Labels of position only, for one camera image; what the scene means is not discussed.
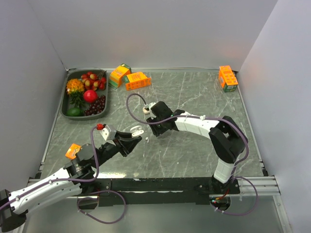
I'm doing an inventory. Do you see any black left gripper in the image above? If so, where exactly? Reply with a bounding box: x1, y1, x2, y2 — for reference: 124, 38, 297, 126
92, 130, 142, 168

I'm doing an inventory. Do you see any white earbud charging case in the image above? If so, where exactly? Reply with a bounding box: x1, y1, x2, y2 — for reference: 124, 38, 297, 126
130, 125, 144, 137

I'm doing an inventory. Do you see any beige earbud charging case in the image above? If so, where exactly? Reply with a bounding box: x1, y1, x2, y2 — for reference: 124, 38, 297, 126
142, 108, 150, 115

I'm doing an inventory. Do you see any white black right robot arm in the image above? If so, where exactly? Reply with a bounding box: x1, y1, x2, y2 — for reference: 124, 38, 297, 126
143, 101, 249, 193

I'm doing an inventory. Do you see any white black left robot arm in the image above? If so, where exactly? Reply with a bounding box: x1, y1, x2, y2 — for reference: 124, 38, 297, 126
0, 128, 142, 233

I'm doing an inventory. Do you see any orange carton lying back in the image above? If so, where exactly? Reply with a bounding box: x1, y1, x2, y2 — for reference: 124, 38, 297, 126
123, 71, 152, 91

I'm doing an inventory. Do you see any dark red grape bunch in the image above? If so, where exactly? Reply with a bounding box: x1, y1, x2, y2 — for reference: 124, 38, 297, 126
84, 95, 106, 116

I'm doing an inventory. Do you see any orange green carton near left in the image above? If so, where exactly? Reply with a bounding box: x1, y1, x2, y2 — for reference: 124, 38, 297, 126
65, 143, 81, 160

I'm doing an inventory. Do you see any red apple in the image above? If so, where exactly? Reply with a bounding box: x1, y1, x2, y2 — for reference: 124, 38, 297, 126
83, 90, 98, 103

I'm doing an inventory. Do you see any orange green carton upright back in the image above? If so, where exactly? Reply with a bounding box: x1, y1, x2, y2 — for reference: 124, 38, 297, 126
108, 63, 132, 88

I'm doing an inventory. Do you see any green avocado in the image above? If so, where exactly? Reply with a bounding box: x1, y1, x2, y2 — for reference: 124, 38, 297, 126
66, 107, 84, 117

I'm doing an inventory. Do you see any dark green fruit tray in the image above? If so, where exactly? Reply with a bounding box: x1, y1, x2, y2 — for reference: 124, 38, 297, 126
61, 69, 109, 120

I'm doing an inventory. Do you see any orange spiky fruit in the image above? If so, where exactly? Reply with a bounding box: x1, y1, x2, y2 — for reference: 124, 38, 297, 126
66, 79, 85, 96

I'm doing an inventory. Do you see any orange green carton right corner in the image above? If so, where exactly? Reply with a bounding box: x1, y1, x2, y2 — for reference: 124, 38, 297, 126
218, 66, 238, 92

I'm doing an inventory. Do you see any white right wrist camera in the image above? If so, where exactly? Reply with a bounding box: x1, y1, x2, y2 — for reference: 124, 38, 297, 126
144, 102, 156, 115

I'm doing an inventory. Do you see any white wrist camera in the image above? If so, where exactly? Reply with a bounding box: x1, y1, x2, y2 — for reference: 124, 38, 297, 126
144, 102, 156, 115
96, 124, 116, 142

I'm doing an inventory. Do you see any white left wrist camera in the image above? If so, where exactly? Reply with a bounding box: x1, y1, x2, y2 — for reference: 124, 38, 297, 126
96, 124, 116, 142

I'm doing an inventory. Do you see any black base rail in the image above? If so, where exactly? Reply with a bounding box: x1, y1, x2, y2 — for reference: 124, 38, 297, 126
67, 176, 241, 207

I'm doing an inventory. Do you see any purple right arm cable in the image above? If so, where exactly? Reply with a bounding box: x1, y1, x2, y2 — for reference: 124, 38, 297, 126
126, 93, 259, 216

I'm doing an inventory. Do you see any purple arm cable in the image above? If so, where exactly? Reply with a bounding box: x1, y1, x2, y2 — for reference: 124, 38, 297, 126
0, 127, 127, 224
126, 93, 259, 216

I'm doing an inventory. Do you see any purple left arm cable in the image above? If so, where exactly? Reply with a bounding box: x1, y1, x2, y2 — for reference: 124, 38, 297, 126
0, 127, 127, 224

